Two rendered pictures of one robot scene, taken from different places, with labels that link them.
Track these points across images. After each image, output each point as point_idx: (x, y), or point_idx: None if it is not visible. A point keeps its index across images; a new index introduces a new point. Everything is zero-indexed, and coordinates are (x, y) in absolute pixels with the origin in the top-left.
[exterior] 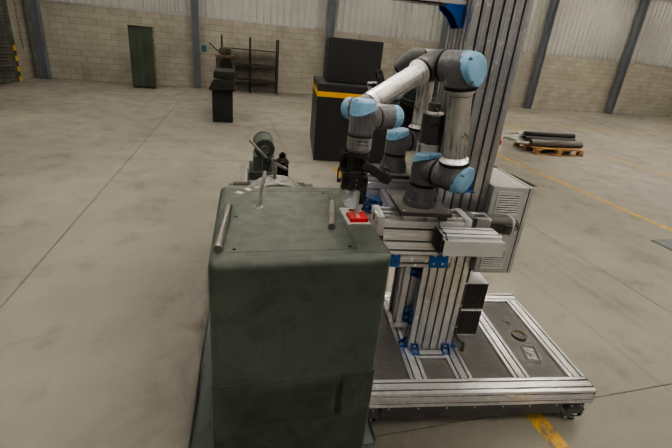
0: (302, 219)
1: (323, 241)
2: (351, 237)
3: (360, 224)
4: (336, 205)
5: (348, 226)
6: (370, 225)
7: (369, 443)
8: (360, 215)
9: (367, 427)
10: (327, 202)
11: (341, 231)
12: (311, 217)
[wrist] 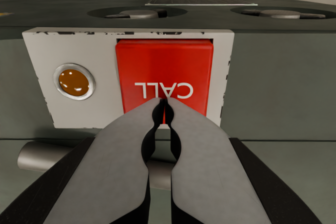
0: (168, 223)
1: (310, 203)
2: (321, 139)
3: (226, 83)
4: (31, 130)
5: (235, 130)
6: (246, 40)
7: None
8: (167, 76)
9: None
10: (10, 153)
11: (267, 157)
12: (155, 206)
